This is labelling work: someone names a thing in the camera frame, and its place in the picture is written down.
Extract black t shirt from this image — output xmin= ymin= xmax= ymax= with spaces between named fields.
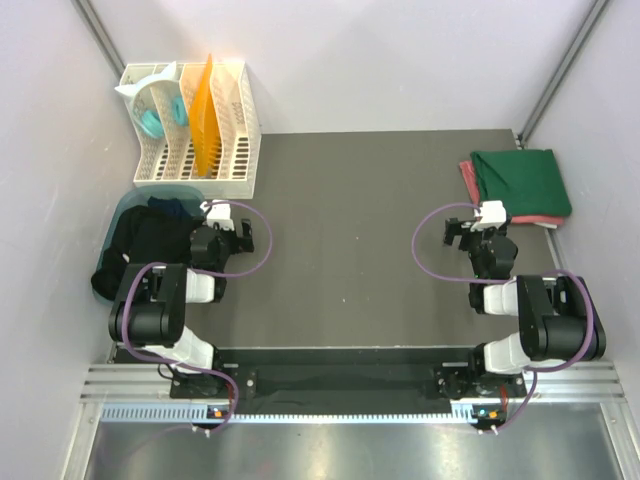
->
xmin=91 ymin=205 xmax=202 ymax=301

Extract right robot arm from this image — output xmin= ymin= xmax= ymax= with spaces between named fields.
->
xmin=435 ymin=218 xmax=606 ymax=400

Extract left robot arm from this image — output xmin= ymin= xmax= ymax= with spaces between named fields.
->
xmin=108 ymin=219 xmax=254 ymax=399

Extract navy blue t shirt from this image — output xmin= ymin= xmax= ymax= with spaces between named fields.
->
xmin=147 ymin=196 xmax=193 ymax=219

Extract folded pink t shirt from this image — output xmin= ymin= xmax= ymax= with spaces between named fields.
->
xmin=459 ymin=160 xmax=564 ymax=229

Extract folded green t shirt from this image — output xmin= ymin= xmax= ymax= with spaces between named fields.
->
xmin=471 ymin=149 xmax=572 ymax=218

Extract teal plastic bin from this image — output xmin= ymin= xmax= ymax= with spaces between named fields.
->
xmin=94 ymin=184 xmax=204 ymax=302

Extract orange plastic folder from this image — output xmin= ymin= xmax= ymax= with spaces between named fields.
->
xmin=189 ymin=54 xmax=221 ymax=177

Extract teal cat ear headphones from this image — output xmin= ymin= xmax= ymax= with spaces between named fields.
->
xmin=114 ymin=61 xmax=179 ymax=140

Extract white file organizer rack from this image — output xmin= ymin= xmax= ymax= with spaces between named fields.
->
xmin=117 ymin=60 xmax=261 ymax=199

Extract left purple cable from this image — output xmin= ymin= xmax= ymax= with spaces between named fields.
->
xmin=117 ymin=199 xmax=274 ymax=436

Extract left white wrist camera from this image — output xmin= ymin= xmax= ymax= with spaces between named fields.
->
xmin=200 ymin=201 xmax=235 ymax=231

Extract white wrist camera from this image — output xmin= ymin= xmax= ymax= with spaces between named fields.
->
xmin=470 ymin=200 xmax=511 ymax=232
xmin=200 ymin=201 xmax=235 ymax=231

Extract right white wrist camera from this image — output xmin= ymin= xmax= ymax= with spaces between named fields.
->
xmin=470 ymin=200 xmax=511 ymax=232

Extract white cable duct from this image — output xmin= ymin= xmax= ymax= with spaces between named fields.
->
xmin=100 ymin=403 xmax=502 ymax=425

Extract aluminium frame rail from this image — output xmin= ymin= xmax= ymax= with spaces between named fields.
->
xmin=80 ymin=361 xmax=625 ymax=403

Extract right corner aluminium post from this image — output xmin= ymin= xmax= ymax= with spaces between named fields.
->
xmin=515 ymin=0 xmax=611 ymax=149

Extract corner aluminium post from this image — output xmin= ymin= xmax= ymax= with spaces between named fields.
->
xmin=71 ymin=0 xmax=126 ymax=79
xmin=515 ymin=0 xmax=611 ymax=149

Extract left corner aluminium post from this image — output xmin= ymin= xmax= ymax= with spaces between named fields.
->
xmin=71 ymin=0 xmax=126 ymax=79

